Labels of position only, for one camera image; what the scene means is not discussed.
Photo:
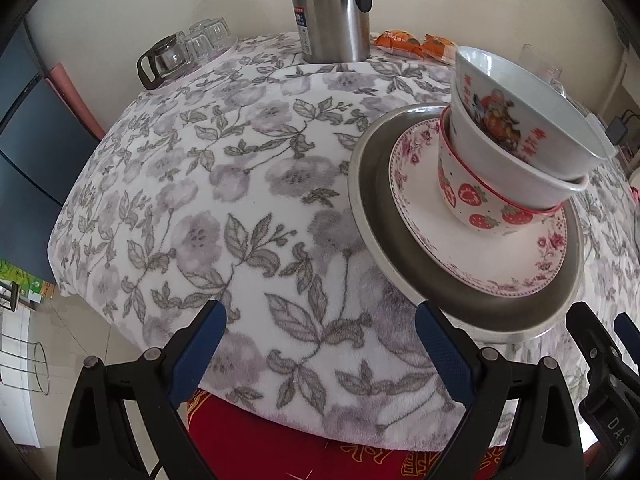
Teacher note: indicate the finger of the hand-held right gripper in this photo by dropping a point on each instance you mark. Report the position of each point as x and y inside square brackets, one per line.
[597, 350]
[627, 332]

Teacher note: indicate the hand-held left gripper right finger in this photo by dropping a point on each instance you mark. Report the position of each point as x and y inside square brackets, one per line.
[445, 355]

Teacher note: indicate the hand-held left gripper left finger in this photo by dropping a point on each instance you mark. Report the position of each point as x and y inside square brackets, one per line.
[197, 355]

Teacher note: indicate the round pink floral plate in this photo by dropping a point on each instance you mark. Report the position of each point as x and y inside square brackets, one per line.
[430, 220]

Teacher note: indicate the strawberry print bowl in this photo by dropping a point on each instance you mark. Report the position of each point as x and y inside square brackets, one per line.
[475, 205]

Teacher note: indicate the stainless steel basin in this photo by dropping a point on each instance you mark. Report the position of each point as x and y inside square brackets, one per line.
[380, 210]

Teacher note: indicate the white square bowl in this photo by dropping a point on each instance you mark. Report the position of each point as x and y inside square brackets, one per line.
[500, 172]

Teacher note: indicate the white figure print bowl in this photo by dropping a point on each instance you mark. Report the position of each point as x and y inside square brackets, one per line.
[500, 110]

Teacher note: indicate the red patterned cloth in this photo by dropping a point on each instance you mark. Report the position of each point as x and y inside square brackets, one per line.
[280, 450]

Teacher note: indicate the pink cloth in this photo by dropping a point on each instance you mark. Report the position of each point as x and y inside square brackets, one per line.
[635, 192]

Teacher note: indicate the green box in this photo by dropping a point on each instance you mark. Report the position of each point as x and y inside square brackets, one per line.
[22, 280]

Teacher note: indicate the black metal stand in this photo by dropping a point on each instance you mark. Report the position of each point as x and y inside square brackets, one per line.
[7, 297]

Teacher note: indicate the black charger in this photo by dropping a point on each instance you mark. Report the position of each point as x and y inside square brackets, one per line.
[617, 130]

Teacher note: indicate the white wooden furniture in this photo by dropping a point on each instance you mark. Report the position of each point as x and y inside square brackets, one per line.
[617, 85]

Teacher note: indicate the dark blue cabinet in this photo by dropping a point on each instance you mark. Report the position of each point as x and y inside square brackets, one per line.
[30, 150]

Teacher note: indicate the clear glass mug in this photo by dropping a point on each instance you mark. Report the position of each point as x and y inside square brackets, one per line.
[542, 67]

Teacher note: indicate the pink board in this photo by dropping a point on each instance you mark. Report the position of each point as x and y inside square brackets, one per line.
[75, 95]

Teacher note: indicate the white round tray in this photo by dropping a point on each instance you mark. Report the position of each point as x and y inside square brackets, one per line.
[220, 57]

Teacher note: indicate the orange snack packet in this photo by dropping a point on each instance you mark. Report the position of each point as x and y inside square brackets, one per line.
[397, 42]
[437, 47]

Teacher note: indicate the small clear glass cup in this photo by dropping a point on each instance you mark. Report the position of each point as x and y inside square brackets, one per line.
[215, 35]
[195, 46]

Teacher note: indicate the stainless steel thermos jug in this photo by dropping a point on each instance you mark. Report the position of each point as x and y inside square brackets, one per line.
[330, 15]

